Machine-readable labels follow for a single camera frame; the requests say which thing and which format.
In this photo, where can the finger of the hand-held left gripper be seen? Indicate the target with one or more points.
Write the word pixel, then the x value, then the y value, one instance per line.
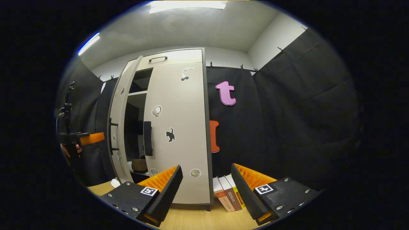
pixel 92 138

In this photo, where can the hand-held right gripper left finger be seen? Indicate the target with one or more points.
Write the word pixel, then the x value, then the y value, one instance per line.
pixel 166 195

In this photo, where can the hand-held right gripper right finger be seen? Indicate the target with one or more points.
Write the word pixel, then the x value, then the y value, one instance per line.
pixel 246 195

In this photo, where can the brown fuzzy shoe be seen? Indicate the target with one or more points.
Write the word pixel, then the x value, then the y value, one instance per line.
pixel 139 165

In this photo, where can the white cabinet door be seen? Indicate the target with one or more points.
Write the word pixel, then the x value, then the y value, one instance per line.
pixel 116 102
pixel 182 111

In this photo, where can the white shoe cabinet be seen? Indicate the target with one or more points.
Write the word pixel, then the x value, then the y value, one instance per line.
pixel 137 93

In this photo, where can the white cabinet drawer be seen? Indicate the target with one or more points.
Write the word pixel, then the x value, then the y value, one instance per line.
pixel 185 56

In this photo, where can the brown book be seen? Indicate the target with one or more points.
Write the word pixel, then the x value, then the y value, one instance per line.
pixel 232 196

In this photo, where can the white and orange book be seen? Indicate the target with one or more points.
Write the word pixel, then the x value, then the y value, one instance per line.
pixel 223 199

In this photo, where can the small white object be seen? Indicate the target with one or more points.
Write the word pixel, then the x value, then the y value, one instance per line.
pixel 115 183

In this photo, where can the black backdrop cloth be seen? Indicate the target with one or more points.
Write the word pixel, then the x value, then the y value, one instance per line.
pixel 287 111

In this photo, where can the ceiling strip light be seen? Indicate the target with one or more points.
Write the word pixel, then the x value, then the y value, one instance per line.
pixel 88 44

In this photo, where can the ceiling light panel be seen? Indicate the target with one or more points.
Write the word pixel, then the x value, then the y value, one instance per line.
pixel 188 5

